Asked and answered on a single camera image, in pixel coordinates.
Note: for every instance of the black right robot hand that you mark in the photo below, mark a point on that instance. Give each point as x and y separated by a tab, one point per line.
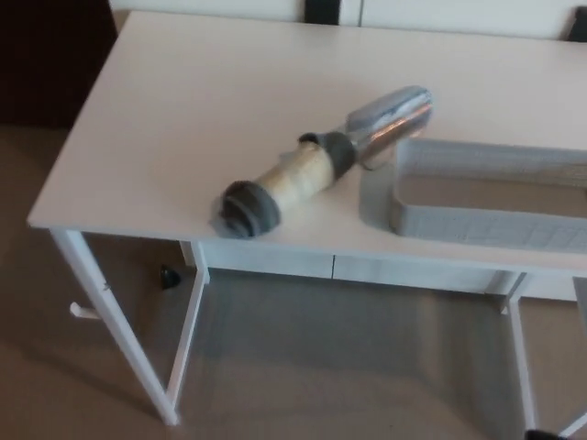
543	435

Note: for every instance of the grey perforated container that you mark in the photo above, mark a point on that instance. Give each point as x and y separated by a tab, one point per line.
458	229

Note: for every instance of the white desk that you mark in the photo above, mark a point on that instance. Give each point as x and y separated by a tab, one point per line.
206	114

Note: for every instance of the white desk leg hook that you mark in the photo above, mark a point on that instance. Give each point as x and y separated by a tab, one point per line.
82	311

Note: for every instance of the grey side panel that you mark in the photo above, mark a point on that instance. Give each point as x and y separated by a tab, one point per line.
580	344

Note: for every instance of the black caster wheel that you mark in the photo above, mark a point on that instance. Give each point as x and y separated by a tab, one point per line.
169	277

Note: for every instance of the white cabinet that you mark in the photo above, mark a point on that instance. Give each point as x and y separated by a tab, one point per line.
435	14

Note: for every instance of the dark brown wooden cabinet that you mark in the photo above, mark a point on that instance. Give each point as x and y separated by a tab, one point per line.
46	59

